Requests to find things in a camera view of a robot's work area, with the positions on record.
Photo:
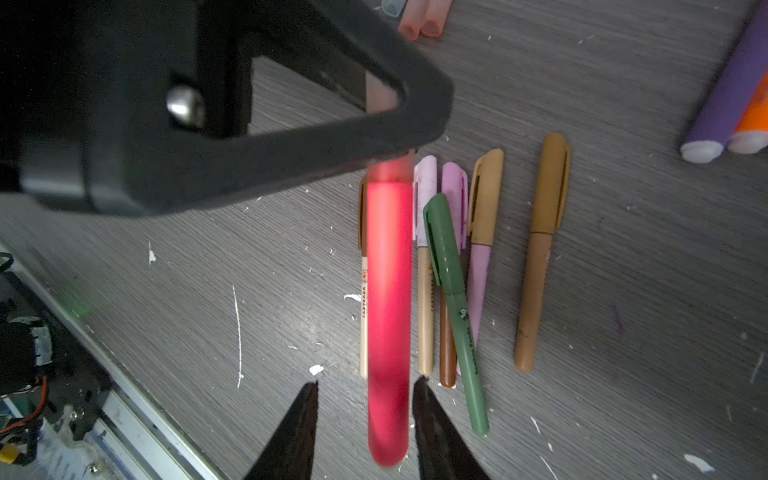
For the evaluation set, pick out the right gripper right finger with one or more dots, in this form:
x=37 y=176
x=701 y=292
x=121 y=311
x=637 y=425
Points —
x=442 y=452

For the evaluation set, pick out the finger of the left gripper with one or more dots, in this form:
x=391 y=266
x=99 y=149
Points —
x=142 y=108

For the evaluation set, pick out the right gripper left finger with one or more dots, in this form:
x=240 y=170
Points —
x=289 y=454

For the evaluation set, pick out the tan cap lilac pen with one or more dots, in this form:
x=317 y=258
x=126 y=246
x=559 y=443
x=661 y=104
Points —
x=483 y=208

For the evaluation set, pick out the green pen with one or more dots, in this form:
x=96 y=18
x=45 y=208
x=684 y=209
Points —
x=447 y=266

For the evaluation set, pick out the pink highlighter pen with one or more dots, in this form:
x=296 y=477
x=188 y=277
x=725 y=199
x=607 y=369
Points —
x=389 y=228

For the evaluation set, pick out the gold brown pen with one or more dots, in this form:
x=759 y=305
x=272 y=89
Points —
x=547 y=217

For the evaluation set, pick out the orange highlighter pen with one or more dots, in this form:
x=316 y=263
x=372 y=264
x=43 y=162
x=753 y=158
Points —
x=750 y=136

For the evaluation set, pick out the purple marker pen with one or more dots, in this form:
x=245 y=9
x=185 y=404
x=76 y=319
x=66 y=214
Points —
x=731 y=94

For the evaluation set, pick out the translucent blue pen cap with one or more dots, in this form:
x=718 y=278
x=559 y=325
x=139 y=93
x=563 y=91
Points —
x=392 y=8

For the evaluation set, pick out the light pink cap pen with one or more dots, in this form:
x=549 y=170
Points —
x=425 y=187

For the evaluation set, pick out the aluminium front rail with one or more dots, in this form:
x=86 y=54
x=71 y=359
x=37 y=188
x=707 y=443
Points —
x=132 y=439

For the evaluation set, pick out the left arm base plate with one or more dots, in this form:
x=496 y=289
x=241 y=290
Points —
x=44 y=364

